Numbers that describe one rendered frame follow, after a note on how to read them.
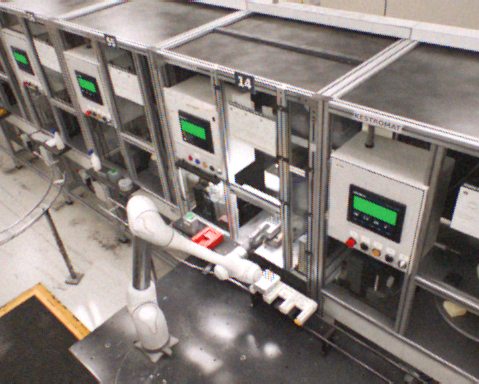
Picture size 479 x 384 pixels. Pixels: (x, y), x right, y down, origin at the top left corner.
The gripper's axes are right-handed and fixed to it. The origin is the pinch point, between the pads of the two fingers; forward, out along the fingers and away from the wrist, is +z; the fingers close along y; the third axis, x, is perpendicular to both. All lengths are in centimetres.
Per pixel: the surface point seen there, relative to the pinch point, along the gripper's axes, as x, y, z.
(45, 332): 136, -94, -114
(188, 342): 1, -30, -71
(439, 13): 55, 0, 351
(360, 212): -66, 56, -7
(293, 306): -37.5, -16.6, -23.7
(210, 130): 26, 65, -5
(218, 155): 23, 50, -6
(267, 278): -18.2, -9.1, -21.6
